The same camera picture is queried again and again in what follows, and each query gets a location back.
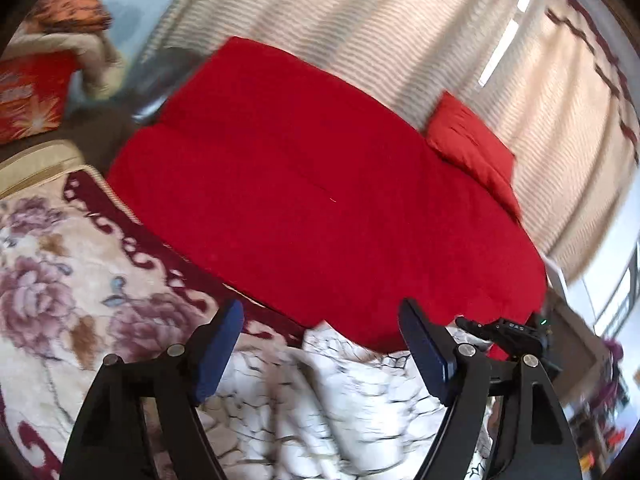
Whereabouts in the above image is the red quilt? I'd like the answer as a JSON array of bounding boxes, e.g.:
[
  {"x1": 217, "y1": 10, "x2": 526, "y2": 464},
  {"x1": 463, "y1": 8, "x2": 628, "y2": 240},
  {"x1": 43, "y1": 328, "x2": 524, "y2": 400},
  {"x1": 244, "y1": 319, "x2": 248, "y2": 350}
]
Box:
[{"x1": 107, "y1": 37, "x2": 547, "y2": 353}]

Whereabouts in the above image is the floral maroon beige blanket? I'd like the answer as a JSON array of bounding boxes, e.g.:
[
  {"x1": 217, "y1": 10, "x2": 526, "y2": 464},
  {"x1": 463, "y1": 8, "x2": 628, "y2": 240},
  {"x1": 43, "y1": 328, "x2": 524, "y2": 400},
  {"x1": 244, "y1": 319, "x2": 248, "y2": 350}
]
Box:
[{"x1": 0, "y1": 138, "x2": 306, "y2": 480}]

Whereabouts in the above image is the red printed box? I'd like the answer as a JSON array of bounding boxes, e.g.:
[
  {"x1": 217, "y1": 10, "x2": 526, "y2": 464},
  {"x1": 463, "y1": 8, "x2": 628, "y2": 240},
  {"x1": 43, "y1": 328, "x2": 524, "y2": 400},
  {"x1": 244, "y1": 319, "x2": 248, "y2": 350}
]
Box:
[{"x1": 0, "y1": 51, "x2": 79, "y2": 145}]

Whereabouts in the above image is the beige dotted curtain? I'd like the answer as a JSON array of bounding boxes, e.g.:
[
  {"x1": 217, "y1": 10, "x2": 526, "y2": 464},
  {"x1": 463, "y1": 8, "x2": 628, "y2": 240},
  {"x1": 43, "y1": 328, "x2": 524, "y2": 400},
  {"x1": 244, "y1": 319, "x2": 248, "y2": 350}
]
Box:
[{"x1": 142, "y1": 0, "x2": 640, "y2": 281}]

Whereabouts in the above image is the orange black patterned cloth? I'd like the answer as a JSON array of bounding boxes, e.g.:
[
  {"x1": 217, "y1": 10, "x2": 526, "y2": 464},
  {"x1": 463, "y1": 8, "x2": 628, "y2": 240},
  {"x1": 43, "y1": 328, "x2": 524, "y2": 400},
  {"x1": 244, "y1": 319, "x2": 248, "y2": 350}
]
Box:
[{"x1": 24, "y1": 0, "x2": 112, "y2": 34}]

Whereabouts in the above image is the white black-patterned coat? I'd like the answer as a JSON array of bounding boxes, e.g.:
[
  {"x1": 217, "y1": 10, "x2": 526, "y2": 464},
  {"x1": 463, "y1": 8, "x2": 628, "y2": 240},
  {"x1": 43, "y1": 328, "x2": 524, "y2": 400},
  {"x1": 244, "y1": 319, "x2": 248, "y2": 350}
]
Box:
[{"x1": 198, "y1": 323, "x2": 446, "y2": 479}]

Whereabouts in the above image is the red pillow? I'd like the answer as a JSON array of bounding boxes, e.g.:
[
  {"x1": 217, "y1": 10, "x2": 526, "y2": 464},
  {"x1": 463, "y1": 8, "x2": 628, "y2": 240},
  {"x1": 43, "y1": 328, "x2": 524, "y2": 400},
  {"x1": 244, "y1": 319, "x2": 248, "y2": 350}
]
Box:
[{"x1": 425, "y1": 91, "x2": 522, "y2": 222}]

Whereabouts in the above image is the beige jacket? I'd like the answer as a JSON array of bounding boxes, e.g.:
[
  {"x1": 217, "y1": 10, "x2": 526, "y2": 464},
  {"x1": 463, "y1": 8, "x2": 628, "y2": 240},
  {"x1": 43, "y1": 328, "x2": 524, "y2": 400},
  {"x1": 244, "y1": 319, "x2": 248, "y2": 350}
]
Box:
[{"x1": 1, "y1": 32, "x2": 126, "y2": 100}]

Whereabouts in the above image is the brown wooden headboard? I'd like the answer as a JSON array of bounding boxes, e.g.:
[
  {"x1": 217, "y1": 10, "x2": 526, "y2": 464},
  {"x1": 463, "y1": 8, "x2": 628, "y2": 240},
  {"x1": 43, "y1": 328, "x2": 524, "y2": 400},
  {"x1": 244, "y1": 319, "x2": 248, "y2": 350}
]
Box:
[{"x1": 541, "y1": 253, "x2": 614, "y2": 401}]

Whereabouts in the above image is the dark leather sofa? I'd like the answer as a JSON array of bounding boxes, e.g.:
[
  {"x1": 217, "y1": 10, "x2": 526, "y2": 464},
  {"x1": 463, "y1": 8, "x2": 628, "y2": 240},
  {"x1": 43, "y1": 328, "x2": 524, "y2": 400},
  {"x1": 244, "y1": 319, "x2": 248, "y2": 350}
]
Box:
[{"x1": 74, "y1": 46, "x2": 212, "y2": 172}]

